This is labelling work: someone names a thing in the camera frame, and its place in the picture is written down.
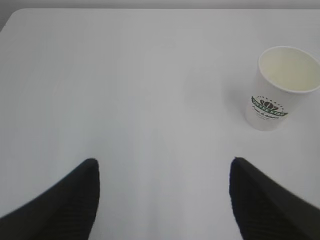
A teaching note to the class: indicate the white paper coffee cup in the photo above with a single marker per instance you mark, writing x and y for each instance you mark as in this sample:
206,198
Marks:
285,77

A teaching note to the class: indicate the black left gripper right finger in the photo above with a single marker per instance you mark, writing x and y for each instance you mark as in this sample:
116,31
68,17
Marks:
264,210

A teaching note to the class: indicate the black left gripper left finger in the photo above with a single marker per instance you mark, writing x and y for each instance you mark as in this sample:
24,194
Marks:
66,211

